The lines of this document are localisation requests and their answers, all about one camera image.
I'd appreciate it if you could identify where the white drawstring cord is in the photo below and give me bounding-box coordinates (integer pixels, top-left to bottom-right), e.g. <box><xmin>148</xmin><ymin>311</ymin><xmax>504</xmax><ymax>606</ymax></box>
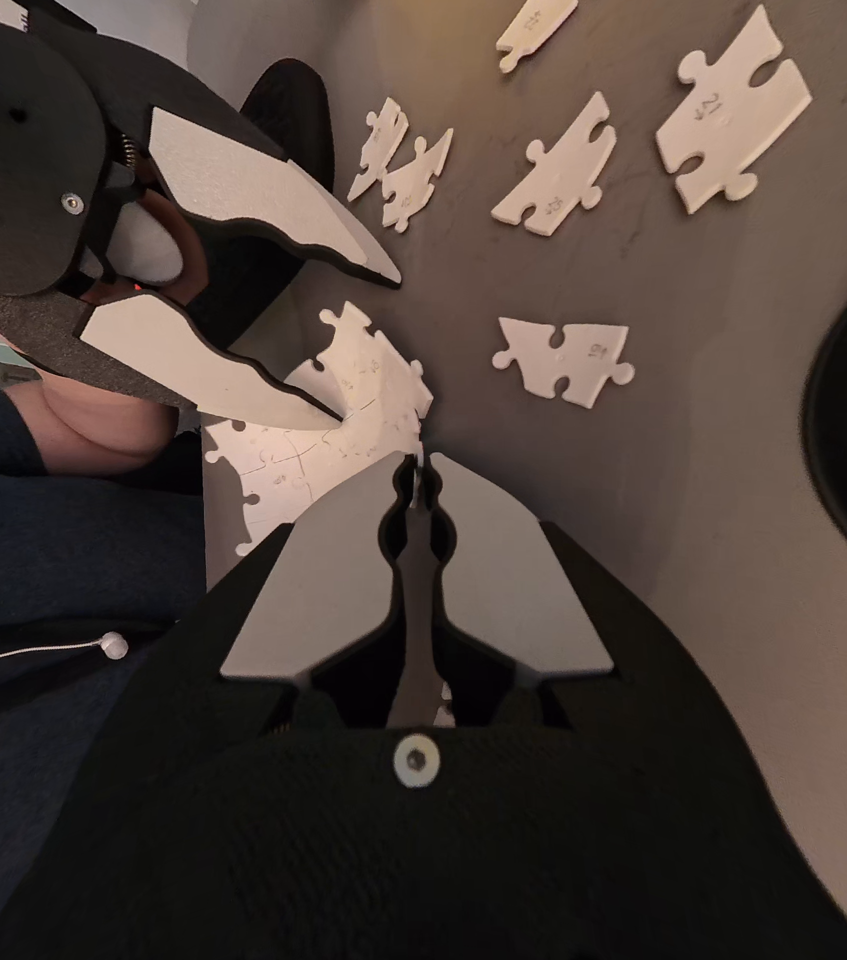
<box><xmin>0</xmin><ymin>632</ymin><xmax>131</xmax><ymax>676</ymax></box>

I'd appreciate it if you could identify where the assembled white puzzle section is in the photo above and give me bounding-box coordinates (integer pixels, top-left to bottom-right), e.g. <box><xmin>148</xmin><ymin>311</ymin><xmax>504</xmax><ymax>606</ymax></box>
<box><xmin>202</xmin><ymin>300</ymin><xmax>437</xmax><ymax>559</ymax></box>

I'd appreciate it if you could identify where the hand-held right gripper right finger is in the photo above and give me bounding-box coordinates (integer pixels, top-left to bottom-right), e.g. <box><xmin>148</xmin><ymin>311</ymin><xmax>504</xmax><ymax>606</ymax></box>
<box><xmin>427</xmin><ymin>450</ymin><xmax>618</xmax><ymax>688</ymax></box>

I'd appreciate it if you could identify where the scattered loose puzzle pieces group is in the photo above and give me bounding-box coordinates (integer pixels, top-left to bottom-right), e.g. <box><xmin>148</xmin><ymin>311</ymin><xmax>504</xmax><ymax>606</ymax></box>
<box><xmin>346</xmin><ymin>0</ymin><xmax>815</xmax><ymax>411</ymax></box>

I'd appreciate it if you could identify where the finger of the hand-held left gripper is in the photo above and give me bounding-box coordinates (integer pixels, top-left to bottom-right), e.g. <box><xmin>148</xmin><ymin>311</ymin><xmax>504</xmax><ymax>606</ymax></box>
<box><xmin>76</xmin><ymin>293</ymin><xmax>345</xmax><ymax>433</ymax></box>
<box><xmin>146</xmin><ymin>105</ymin><xmax>405</xmax><ymax>289</ymax></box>

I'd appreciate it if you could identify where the person's left forearm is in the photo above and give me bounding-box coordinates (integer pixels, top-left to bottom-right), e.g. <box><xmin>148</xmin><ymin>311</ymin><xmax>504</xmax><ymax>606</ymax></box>
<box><xmin>11</xmin><ymin>368</ymin><xmax>182</xmax><ymax>478</ymax></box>

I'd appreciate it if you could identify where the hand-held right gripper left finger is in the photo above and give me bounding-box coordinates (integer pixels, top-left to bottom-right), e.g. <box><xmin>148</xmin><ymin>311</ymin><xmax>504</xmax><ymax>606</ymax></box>
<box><xmin>220</xmin><ymin>453</ymin><xmax>414</xmax><ymax>688</ymax></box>

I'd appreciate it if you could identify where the person's left hand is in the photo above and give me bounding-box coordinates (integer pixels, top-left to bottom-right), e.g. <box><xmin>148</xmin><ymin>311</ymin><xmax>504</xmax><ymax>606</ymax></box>
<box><xmin>143</xmin><ymin>195</ymin><xmax>215</xmax><ymax>301</ymax></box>

